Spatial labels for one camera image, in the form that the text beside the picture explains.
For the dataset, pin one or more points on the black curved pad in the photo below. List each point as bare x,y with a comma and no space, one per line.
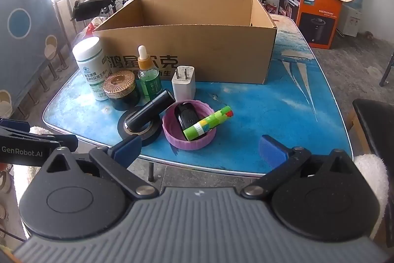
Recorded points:
90,7

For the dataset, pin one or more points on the black metal stand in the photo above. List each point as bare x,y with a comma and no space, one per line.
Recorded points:
388,69

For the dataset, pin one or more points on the white charger plug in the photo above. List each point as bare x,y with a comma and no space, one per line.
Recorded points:
184,85

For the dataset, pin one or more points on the dark jar with gold lid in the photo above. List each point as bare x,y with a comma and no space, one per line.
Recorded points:
120,85

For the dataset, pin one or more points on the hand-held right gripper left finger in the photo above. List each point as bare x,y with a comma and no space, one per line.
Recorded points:
127,148

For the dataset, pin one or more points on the green dropper bottle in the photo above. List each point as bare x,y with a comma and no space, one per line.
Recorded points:
149,81

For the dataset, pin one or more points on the brown cardboard box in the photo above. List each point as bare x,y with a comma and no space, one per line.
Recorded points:
215,50

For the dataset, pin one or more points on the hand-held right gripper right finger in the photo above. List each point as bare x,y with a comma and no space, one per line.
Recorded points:
272,149

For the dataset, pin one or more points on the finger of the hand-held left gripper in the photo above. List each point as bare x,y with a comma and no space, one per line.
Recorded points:
67,141

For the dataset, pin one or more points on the black tape roll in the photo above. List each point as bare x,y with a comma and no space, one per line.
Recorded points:
154,136

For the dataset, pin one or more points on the black cylinder tube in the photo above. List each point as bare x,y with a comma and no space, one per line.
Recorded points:
147,112

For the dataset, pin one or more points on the red snack packet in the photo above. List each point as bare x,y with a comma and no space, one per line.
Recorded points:
271,7

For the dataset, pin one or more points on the pink plastic lid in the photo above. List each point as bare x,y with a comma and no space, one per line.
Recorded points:
175,138

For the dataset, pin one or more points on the orange appliance box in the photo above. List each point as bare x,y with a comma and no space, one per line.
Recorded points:
320,19

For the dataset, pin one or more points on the white fluffy clothing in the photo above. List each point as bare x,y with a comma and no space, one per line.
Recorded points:
371,179
38,131

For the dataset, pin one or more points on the black key fob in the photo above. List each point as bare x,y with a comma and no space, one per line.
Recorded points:
187,118

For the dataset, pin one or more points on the white supplement bottle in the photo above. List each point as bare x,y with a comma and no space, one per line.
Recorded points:
90,65

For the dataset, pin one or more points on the printed blanket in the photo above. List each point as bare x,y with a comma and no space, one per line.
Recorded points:
24,50

